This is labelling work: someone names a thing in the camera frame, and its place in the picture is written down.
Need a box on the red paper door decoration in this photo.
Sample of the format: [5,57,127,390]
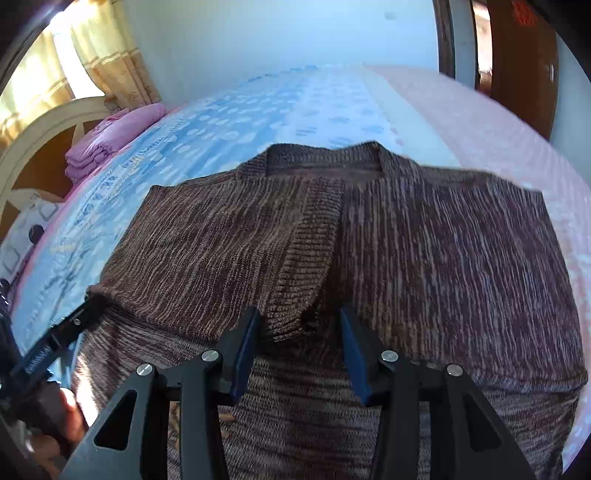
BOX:
[510,0,536,26]

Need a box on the brown wooden door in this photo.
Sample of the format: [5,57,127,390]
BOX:
[485,0,560,139]

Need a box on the polka dot bed sheet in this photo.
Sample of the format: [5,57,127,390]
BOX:
[0,62,591,462]

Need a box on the yellow patterned curtain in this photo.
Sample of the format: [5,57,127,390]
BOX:
[0,14,162,148]

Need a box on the pink pillow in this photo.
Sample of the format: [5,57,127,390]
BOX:
[65,102,168,182]

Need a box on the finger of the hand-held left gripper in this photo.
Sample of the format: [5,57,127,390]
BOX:
[11,293,105,377]

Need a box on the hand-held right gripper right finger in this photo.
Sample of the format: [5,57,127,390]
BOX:
[338,305,539,480]

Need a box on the brown knit cardigan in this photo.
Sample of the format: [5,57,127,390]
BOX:
[69,141,589,480]

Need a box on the dark wooden door frame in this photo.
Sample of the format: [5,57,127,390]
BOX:
[431,0,483,88]

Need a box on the cream wooden headboard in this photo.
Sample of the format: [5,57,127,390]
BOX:
[0,96,112,241]

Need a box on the person's left hand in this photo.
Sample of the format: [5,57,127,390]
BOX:
[28,387,89,472]

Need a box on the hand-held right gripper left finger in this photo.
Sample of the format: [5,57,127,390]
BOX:
[58,305,265,480]

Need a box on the white patterned pillow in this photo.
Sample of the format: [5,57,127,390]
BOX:
[0,196,63,296]

